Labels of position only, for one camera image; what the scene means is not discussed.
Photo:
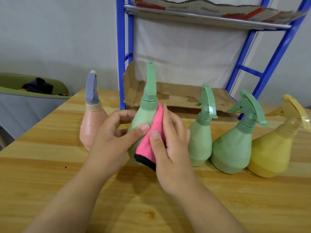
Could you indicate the white fabric sheet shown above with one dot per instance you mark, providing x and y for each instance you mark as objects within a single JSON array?
[{"x": 182, "y": 50}]

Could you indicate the person's right thumb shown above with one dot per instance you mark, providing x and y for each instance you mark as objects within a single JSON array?
[{"x": 159, "y": 148}]

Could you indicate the green spray bottle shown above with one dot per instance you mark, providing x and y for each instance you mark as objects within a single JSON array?
[
  {"x": 143, "y": 118},
  {"x": 230, "y": 152},
  {"x": 200, "y": 143}
]

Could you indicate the pink cloth with black edge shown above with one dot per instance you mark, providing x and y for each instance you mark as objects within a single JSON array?
[{"x": 148, "y": 145}]

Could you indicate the dark cloth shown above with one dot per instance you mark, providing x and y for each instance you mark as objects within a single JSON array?
[{"x": 38, "y": 86}]

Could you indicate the blue metal shelf rack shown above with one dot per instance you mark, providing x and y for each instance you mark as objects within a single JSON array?
[{"x": 120, "y": 46}]

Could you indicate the person's left thumb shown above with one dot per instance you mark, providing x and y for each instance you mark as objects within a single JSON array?
[{"x": 136, "y": 137}]

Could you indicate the person's right middle finger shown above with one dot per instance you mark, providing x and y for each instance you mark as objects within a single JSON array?
[{"x": 178, "y": 124}]

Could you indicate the stained brown cardboard sheet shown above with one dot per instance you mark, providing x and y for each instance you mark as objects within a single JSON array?
[{"x": 175, "y": 94}]

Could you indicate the person's left forearm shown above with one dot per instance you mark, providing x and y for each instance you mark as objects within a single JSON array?
[{"x": 70, "y": 203}]

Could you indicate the yellow spray bottle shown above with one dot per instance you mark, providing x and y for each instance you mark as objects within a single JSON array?
[{"x": 267, "y": 155}]

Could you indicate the grey bin with green rim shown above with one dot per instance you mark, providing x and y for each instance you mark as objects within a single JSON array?
[{"x": 21, "y": 111}]

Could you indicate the person's right forearm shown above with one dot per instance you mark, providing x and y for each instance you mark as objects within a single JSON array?
[{"x": 209, "y": 213}]

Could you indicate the person's right hand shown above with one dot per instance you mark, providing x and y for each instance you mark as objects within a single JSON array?
[{"x": 175, "y": 164}]

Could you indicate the person's left middle finger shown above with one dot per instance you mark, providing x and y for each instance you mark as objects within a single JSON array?
[{"x": 122, "y": 132}]

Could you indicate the pink spray bottle grey trigger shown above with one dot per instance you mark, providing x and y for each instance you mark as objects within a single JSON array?
[{"x": 93, "y": 123}]

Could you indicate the cardboard sheet with red print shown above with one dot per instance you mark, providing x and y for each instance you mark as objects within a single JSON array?
[{"x": 218, "y": 9}]

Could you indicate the person's left hand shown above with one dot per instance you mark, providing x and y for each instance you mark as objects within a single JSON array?
[{"x": 104, "y": 148}]

